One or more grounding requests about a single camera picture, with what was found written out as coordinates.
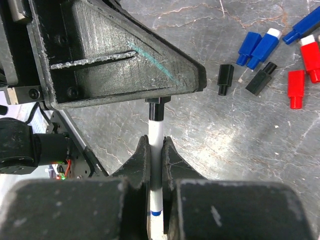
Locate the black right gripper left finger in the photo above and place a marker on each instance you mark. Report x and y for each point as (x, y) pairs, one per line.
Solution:
(135, 219)

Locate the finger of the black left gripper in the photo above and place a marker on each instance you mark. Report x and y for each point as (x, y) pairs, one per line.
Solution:
(93, 52)

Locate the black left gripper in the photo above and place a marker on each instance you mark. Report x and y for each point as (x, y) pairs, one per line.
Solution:
(19, 79)

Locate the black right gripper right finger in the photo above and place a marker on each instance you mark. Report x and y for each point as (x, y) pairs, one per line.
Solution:
(185, 197)

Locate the white marker black cap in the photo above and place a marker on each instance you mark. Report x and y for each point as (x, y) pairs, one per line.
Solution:
(156, 141)

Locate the blue marker cap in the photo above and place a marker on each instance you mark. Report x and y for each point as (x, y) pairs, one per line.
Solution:
(250, 42)
(264, 48)
(304, 27)

